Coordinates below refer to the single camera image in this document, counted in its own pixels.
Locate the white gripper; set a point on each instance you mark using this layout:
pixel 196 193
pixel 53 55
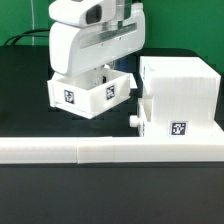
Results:
pixel 87 34

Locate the white drawer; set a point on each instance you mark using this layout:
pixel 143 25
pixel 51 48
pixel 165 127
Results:
pixel 142 120
pixel 91 93

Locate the white drawer front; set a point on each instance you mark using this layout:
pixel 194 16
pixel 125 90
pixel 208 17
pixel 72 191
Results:
pixel 142 120

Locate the white drawer cabinet box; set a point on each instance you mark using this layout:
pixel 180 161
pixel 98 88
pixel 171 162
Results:
pixel 184 92

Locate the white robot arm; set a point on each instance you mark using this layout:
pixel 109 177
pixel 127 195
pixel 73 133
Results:
pixel 90 33

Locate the white marker plate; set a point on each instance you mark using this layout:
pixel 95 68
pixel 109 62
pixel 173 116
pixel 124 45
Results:
pixel 133 84

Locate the white L-shaped fence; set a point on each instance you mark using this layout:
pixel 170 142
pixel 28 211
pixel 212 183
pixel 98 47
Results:
pixel 85 150

